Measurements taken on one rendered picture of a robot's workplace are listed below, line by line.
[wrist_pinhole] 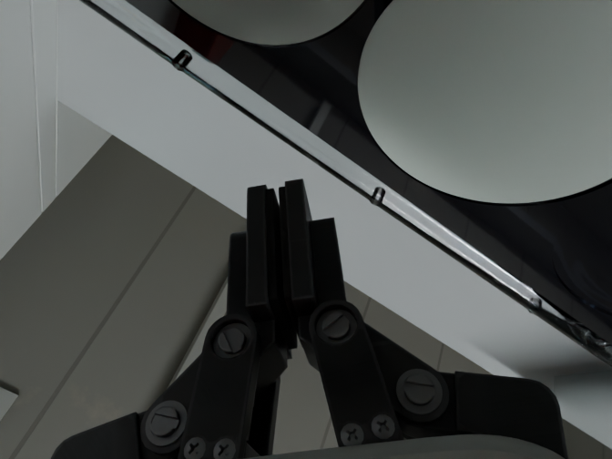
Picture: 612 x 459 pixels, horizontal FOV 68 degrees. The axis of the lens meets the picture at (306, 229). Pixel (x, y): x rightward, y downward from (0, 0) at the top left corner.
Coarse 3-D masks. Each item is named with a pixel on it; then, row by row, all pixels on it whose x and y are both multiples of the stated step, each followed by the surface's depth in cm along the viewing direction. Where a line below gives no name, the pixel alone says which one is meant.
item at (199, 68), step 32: (96, 0) 18; (128, 32) 18; (160, 32) 18; (192, 64) 19; (224, 96) 19; (256, 96) 19; (288, 128) 20; (320, 160) 20; (384, 192) 21; (416, 224) 22; (480, 256) 22; (512, 288) 23; (544, 320) 24; (608, 352) 24
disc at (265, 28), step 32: (192, 0) 17; (224, 0) 16; (256, 0) 16; (288, 0) 15; (320, 0) 15; (352, 0) 14; (224, 32) 17; (256, 32) 17; (288, 32) 16; (320, 32) 16
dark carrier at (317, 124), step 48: (144, 0) 17; (384, 0) 14; (240, 48) 17; (288, 48) 17; (336, 48) 16; (288, 96) 18; (336, 96) 18; (336, 144) 20; (432, 192) 20; (480, 240) 21; (528, 240) 20; (576, 240) 19; (576, 288) 22
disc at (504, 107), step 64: (448, 0) 13; (512, 0) 13; (576, 0) 12; (384, 64) 16; (448, 64) 15; (512, 64) 14; (576, 64) 14; (384, 128) 18; (448, 128) 17; (512, 128) 16; (576, 128) 15; (448, 192) 20; (512, 192) 18; (576, 192) 17
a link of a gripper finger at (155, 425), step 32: (256, 192) 12; (256, 224) 12; (256, 256) 11; (256, 288) 10; (256, 320) 11; (288, 320) 12; (288, 352) 12; (192, 384) 10; (160, 416) 10; (160, 448) 9
